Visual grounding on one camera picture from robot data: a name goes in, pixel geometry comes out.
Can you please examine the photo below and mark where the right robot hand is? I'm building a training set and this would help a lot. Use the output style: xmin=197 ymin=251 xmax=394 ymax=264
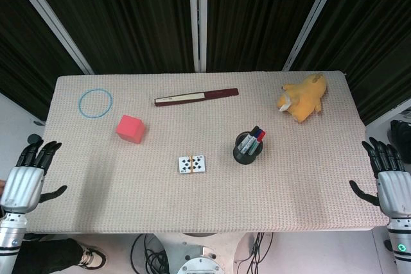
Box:
xmin=349 ymin=136 xmax=411 ymax=220

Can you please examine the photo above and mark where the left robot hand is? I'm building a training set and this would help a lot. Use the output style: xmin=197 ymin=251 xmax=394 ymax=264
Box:
xmin=0 ymin=140 xmax=69 ymax=214

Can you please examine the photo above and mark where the red capped marker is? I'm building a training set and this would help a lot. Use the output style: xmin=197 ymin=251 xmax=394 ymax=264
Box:
xmin=249 ymin=130 xmax=267 ymax=155

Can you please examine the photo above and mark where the blue-capped whiteboard marker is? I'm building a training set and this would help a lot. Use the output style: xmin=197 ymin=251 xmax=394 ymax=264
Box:
xmin=246 ymin=130 xmax=262 ymax=153

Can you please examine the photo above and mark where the black pen cup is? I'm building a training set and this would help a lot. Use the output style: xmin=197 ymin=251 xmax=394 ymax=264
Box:
xmin=233 ymin=132 xmax=266 ymax=165

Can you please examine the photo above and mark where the maroon folded hand fan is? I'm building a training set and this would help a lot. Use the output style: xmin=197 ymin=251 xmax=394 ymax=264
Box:
xmin=153 ymin=87 xmax=240 ymax=108

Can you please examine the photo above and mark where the black equipment box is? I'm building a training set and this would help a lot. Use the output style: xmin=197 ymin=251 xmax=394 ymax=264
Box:
xmin=389 ymin=119 xmax=411 ymax=153

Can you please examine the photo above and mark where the black trouser leg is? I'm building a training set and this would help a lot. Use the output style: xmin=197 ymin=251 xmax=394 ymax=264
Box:
xmin=12 ymin=237 xmax=84 ymax=274

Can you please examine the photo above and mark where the white and black sneaker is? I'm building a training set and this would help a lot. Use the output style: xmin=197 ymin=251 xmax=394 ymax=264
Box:
xmin=78 ymin=243 xmax=107 ymax=269

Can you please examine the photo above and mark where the red foam cube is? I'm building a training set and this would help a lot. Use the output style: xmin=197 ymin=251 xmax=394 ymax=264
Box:
xmin=115 ymin=114 xmax=148 ymax=144

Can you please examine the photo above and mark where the yellow plush toy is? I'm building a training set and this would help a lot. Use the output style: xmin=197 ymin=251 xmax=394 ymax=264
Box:
xmin=276 ymin=74 xmax=329 ymax=124

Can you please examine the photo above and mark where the black pleated curtain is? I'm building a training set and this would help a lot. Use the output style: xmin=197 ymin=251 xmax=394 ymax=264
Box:
xmin=0 ymin=0 xmax=85 ymax=121
xmin=205 ymin=0 xmax=331 ymax=73
xmin=290 ymin=0 xmax=411 ymax=126
xmin=24 ymin=0 xmax=197 ymax=75

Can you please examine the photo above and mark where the banded playing card deck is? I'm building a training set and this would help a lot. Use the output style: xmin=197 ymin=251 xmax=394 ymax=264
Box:
xmin=178 ymin=155 xmax=206 ymax=174

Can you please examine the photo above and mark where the beige woven table cloth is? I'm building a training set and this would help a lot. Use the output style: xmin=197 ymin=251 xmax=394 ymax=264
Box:
xmin=22 ymin=70 xmax=390 ymax=234

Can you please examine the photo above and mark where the silver robot torso column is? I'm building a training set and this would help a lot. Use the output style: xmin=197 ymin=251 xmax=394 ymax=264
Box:
xmin=177 ymin=244 xmax=225 ymax=274

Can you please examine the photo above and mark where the blue rubber band ring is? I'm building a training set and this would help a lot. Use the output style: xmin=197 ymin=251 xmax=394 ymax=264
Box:
xmin=78 ymin=88 xmax=114 ymax=119

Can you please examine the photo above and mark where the black cable bundle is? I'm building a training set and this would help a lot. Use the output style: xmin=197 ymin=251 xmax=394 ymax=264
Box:
xmin=236 ymin=232 xmax=274 ymax=274
xmin=130 ymin=232 xmax=171 ymax=274

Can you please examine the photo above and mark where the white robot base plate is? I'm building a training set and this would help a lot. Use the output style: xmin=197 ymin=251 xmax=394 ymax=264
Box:
xmin=153 ymin=232 xmax=274 ymax=274

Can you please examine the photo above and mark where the white frame post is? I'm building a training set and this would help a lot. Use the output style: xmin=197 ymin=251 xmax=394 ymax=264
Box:
xmin=6 ymin=0 xmax=94 ymax=75
xmin=282 ymin=0 xmax=346 ymax=71
xmin=188 ymin=0 xmax=208 ymax=73

